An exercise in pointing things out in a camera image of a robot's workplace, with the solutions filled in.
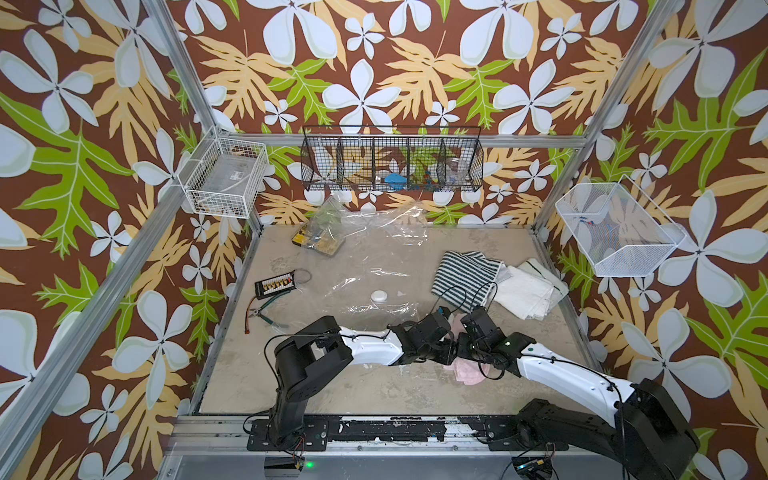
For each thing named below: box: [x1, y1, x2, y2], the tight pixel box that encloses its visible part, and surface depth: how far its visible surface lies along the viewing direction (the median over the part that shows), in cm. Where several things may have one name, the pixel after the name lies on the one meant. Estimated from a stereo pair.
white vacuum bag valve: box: [370, 290, 388, 304], surface depth 99 cm
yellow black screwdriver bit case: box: [291, 223, 345, 256], surface depth 113 cm
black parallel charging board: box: [255, 270, 297, 300], surface depth 103 cm
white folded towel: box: [487, 258, 570, 321], surface depth 99 cm
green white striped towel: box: [431, 251, 504, 312], surface depth 103 cm
